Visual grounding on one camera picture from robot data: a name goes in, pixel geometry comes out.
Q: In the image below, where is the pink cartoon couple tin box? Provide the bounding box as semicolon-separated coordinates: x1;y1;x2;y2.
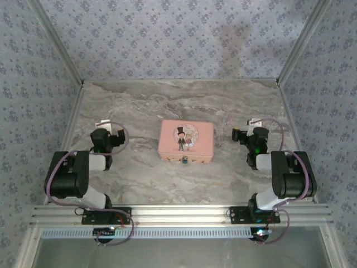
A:
157;119;216;165

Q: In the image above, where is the left black controller board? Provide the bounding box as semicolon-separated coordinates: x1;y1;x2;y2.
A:
93;227;117;238

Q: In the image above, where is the black controller board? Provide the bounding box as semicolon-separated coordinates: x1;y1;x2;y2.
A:
250;227;273;241
93;227;117;238

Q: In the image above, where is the right black controller board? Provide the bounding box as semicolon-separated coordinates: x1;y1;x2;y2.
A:
250;227;273;241

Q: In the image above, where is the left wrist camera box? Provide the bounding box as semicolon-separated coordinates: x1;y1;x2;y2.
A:
95;119;112;131

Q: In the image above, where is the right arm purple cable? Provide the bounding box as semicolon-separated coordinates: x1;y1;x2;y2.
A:
252;118;311;246

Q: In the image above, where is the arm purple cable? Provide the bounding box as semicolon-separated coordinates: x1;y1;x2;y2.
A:
252;118;311;246
45;122;136;247

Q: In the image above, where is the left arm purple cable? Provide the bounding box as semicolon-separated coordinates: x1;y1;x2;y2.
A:
45;122;136;247

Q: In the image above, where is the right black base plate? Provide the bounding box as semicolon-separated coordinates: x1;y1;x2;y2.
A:
229;205;281;224

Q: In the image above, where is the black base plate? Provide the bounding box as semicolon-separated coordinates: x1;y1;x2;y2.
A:
229;205;281;224
81;207;132;226

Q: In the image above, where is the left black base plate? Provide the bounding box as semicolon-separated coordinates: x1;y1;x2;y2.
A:
81;207;132;226

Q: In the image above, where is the aluminium mounting rail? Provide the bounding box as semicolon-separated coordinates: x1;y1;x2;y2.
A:
28;203;335;227

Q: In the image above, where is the aluminium frame post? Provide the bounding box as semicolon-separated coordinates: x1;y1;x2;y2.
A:
27;0;85;85
277;0;333;85

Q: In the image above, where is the slotted grey cable duct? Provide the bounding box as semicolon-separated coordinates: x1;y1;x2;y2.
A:
41;227;254;240

